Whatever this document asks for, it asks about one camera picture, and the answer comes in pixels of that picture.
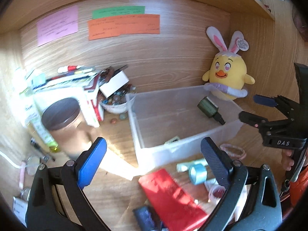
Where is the red foil packet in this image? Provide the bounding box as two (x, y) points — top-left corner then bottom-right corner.
(138, 169), (209, 231)

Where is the dark green dropper bottle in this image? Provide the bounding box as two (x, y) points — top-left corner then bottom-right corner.
(197, 96), (226, 125)

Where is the green lotion bottle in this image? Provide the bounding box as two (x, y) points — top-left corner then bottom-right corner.
(23, 95), (59, 153)

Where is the purple lipstick tube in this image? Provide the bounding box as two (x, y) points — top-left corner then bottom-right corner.
(133, 205), (166, 230)

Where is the pink braided hair tie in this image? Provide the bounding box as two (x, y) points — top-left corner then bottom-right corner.
(219, 143), (248, 161)

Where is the white bowl of marbles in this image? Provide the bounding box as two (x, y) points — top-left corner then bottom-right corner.
(100, 84), (136, 114)

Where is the green sticky note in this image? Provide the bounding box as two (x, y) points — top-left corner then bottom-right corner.
(92, 6), (145, 19)

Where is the yellow chick bunny plush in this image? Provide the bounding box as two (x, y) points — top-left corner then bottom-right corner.
(202, 26), (255, 100)

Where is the pink tape roll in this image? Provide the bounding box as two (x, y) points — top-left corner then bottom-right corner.
(208, 185), (226, 205)

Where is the teal tape roll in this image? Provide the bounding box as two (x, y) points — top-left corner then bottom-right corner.
(188, 164), (207, 185)

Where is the stack of books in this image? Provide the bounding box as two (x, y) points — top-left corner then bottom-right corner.
(32, 71), (101, 128)

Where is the orange paper note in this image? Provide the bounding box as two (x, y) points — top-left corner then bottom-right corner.
(88, 14), (160, 40)

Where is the clear plastic storage bin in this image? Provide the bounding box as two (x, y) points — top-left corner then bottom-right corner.
(126, 85), (242, 170)

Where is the pink sticky note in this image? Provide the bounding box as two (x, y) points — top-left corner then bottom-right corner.
(36, 5), (78, 46)

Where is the blue white object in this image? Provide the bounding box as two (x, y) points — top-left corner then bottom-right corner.
(13, 197), (28, 227)

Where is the small white box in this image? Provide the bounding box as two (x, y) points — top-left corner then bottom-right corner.
(99, 71), (130, 98)

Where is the red white marker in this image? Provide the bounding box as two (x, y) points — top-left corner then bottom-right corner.
(57, 65), (82, 74)

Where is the person's hand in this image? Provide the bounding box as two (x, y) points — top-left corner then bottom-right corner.
(281, 149), (294, 171)

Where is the brown lidded mug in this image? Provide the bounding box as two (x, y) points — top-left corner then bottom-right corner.
(41, 98), (99, 160)

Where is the light green tube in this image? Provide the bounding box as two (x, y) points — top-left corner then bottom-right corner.
(176, 159), (208, 173)

